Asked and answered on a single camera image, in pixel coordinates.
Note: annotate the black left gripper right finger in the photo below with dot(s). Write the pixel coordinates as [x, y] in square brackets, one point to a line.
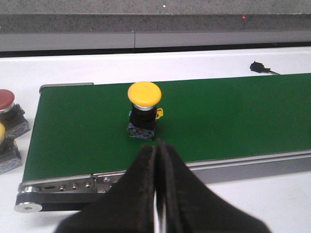
[188, 206]

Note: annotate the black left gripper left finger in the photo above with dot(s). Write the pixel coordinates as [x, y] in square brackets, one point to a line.
[128, 207]

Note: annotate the yellow push button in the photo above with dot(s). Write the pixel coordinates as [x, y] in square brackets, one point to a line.
[10, 157]
[144, 115]

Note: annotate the green conveyor belt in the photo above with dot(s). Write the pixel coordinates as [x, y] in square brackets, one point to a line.
[82, 129]

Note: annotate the yellow push button back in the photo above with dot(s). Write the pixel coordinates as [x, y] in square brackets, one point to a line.
[10, 157]

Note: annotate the red push button back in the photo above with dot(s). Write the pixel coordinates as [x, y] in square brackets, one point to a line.
[12, 115]

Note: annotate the grey granite counter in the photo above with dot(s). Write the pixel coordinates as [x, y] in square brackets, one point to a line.
[86, 16]

